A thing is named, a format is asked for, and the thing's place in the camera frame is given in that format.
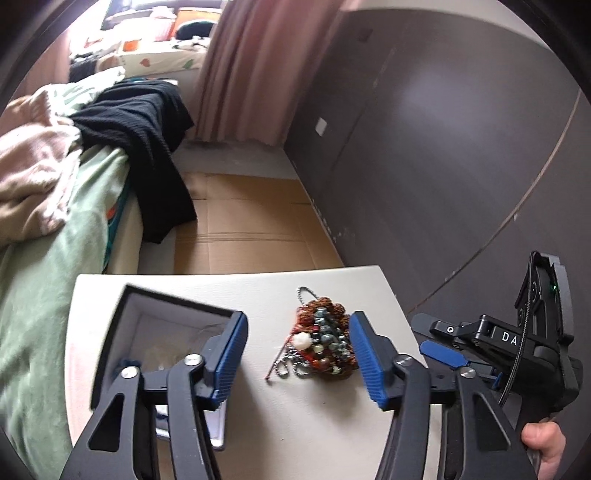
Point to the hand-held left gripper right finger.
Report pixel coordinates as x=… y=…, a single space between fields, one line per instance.
x=368 y=364

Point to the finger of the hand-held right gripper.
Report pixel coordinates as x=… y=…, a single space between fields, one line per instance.
x=441 y=351
x=422 y=323

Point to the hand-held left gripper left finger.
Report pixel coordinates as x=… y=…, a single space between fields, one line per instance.
x=227 y=364

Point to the black jewelry box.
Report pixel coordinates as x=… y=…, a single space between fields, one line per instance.
x=152 y=318

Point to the person's right hand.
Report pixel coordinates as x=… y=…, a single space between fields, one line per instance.
x=544 y=441

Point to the flat cardboard sheet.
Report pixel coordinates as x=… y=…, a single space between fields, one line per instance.
x=249 y=230

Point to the green bedsheet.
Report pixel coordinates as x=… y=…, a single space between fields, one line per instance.
x=46 y=300

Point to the black knit garment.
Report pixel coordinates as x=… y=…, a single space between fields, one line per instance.
x=138 y=120

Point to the pink fleece blanket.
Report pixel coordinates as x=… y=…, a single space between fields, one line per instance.
x=32 y=161

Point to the pink curtain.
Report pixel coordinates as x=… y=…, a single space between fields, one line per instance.
x=249 y=69

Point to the pale green patterned blanket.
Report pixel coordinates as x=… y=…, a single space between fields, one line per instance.
x=92 y=85

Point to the cream heart print pillow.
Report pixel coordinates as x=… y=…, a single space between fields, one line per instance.
x=157 y=60

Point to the dark green cushion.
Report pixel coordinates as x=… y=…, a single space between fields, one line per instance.
x=194 y=30

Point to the white wall socket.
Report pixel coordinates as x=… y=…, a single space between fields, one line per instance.
x=322 y=126

